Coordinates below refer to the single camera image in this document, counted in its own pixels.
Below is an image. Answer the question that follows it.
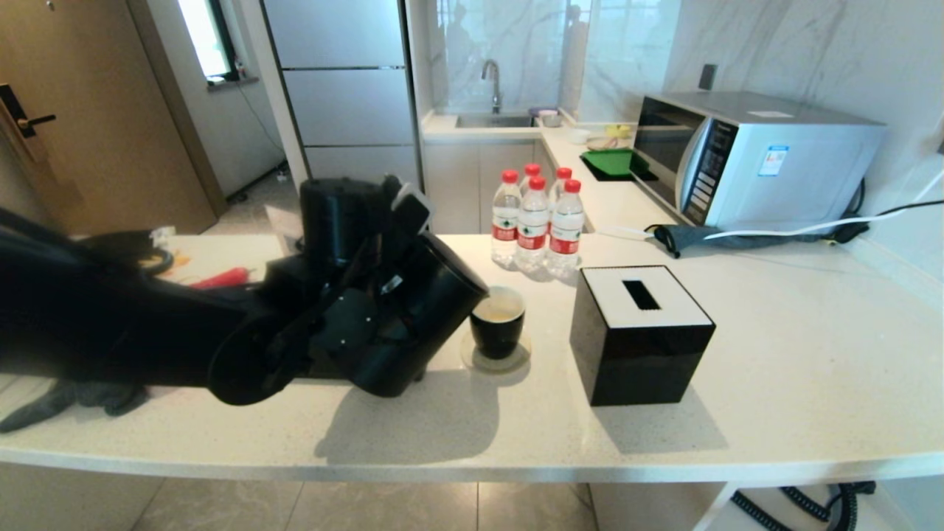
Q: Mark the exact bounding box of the green plastic tray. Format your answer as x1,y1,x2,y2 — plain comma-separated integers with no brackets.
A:
580,150,650,178

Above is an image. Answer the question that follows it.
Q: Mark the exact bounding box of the black coiled cable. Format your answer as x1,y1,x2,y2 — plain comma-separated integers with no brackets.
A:
729,481,877,531

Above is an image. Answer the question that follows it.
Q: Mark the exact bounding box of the black tissue box white top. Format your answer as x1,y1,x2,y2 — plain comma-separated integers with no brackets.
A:
569,265,717,407

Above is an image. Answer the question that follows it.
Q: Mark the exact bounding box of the black electric kettle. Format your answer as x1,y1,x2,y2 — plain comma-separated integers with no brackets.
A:
350,231,490,399

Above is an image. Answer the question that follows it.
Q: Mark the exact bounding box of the black door lock handle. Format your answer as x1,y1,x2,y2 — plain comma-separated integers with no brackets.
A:
0,83,58,139

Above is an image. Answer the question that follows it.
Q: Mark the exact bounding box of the grey plush toy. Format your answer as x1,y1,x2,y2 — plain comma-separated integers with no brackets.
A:
0,380,148,434

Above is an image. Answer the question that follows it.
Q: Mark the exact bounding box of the brown wooden door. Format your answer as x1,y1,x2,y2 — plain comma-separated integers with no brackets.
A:
0,0,218,237

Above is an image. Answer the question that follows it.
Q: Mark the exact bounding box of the red toy chili pepper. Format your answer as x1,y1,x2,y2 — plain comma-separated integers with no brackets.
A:
190,267,251,289

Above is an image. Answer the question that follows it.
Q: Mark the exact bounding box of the clear glass coaster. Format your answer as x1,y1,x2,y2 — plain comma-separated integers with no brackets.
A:
461,330,532,375

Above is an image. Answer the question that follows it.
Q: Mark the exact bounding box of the white refrigerator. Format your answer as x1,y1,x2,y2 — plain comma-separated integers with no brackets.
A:
262,0,428,235

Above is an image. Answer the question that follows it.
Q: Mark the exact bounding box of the thin black cable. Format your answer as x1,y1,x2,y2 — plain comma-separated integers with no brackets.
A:
874,200,944,220

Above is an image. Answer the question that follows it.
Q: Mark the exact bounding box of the black cooktop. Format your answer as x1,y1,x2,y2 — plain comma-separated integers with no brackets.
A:
583,159,659,184

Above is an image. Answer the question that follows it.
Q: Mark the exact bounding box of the silver microwave oven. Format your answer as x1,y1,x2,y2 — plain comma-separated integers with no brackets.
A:
631,91,888,232

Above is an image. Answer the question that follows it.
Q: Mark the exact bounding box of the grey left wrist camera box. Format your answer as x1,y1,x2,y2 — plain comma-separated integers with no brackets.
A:
389,183,434,240

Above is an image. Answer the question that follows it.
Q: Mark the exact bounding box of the black cup white inside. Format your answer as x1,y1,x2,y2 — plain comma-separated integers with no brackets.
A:
471,286,527,361

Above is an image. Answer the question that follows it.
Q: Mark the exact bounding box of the white kitchen base cabinet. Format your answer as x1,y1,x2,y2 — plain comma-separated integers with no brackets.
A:
424,140,555,235

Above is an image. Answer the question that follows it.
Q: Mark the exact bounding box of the bright window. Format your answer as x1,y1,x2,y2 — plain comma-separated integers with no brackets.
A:
177,0,241,83

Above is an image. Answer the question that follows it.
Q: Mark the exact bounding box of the chrome sink faucet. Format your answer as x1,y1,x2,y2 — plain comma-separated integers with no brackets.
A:
482,60,504,115

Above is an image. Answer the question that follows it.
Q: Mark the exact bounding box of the black bag white tag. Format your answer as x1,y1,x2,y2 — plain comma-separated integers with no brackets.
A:
81,227,176,276

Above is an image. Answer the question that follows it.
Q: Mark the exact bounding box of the steel kitchen sink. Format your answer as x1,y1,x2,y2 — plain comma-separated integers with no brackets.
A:
455,113,537,130

